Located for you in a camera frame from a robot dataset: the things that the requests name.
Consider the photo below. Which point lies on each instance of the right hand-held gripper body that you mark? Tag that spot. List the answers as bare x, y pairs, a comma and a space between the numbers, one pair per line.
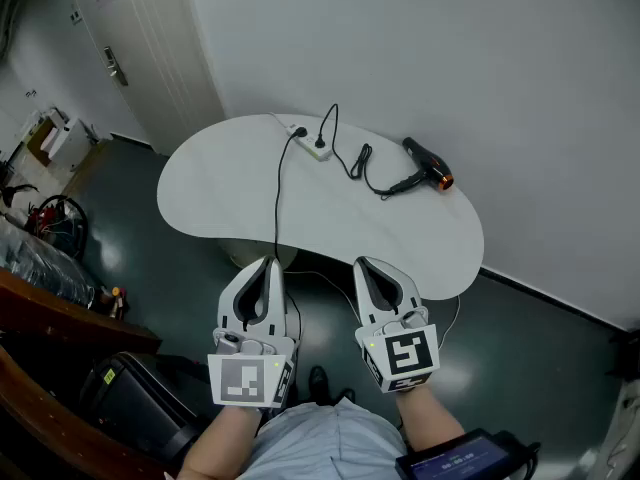
407, 353

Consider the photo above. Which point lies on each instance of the white power strip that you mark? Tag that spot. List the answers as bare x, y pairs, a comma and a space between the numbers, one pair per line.
325, 154

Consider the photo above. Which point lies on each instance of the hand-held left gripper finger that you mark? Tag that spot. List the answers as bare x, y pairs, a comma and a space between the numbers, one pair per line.
279, 308
227, 303

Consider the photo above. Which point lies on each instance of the white box appliance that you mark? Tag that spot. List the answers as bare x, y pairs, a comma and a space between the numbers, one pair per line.
70, 140

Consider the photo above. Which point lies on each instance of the person's right forearm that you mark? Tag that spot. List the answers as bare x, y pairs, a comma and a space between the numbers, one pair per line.
427, 418

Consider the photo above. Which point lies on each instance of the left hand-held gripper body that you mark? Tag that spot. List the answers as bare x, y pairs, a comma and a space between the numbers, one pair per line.
240, 380

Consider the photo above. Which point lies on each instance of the open cardboard box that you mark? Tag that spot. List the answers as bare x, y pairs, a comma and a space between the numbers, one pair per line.
39, 140

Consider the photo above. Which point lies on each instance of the person's black shoe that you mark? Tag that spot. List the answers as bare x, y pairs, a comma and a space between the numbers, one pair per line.
346, 395
317, 380

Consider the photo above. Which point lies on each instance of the black power plug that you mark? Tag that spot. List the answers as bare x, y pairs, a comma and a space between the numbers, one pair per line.
320, 142

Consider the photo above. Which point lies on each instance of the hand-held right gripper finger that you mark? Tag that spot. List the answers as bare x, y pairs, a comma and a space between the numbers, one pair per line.
409, 293
362, 298

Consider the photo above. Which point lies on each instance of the black orange hair dryer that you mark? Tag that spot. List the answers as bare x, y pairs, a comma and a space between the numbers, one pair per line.
430, 160

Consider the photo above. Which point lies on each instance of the black case with yellow label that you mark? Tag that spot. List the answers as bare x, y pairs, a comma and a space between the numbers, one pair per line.
135, 398

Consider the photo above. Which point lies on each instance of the person's left forearm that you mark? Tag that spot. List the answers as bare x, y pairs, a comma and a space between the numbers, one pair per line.
222, 438

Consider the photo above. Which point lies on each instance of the dark brown wooden counter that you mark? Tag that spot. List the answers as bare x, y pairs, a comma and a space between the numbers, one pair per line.
60, 318

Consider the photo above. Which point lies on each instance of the black wrist screen device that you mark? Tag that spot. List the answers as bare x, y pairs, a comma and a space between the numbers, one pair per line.
450, 460

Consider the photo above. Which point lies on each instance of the person's light blue shirt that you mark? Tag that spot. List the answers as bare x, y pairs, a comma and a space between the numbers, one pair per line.
325, 443

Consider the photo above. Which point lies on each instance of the small red yellow bottle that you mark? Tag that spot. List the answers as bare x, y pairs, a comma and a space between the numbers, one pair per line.
116, 295

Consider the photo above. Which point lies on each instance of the white door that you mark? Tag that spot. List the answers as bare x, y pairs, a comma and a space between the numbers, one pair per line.
150, 43

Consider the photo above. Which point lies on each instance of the plastic wrapped bundle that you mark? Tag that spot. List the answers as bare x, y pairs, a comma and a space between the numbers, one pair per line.
40, 263

